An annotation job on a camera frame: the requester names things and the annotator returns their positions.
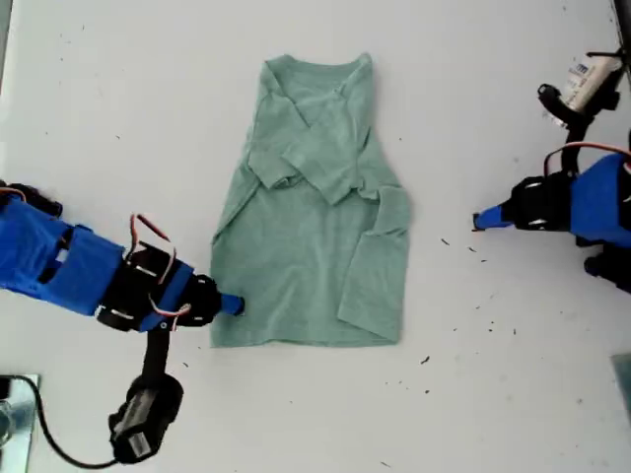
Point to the black camera stalk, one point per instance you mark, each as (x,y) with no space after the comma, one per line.
(155,355)
(574,148)

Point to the green t-shirt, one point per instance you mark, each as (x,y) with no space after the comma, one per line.
(305,222)

